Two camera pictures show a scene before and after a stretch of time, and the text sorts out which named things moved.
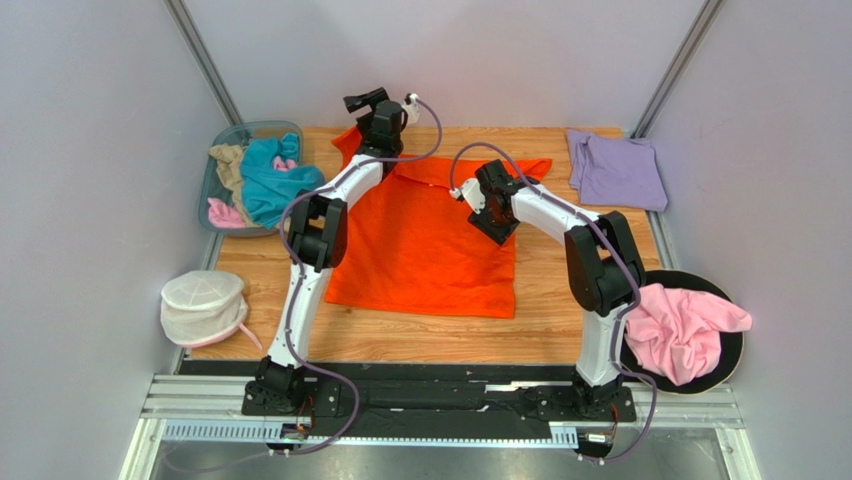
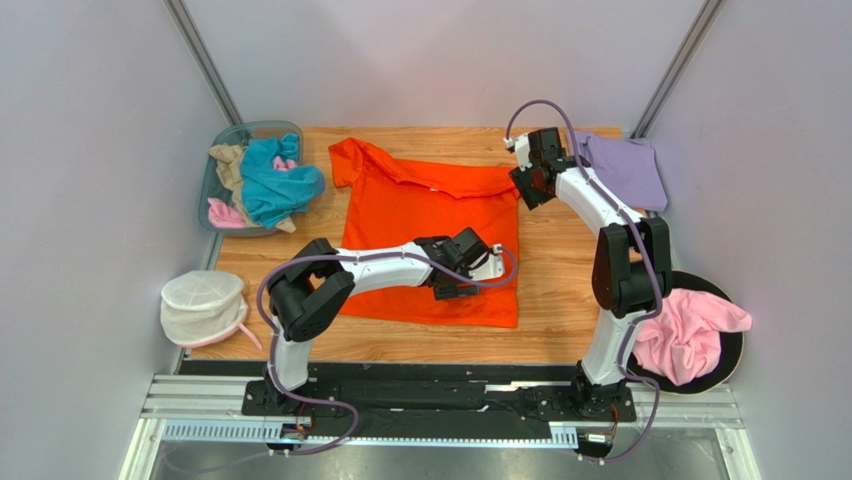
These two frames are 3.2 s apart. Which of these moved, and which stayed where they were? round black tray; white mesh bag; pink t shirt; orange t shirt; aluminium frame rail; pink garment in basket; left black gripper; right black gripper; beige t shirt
Moved: right black gripper; left black gripper; orange t shirt
Stayed: aluminium frame rail; pink garment in basket; beige t shirt; white mesh bag; pink t shirt; round black tray
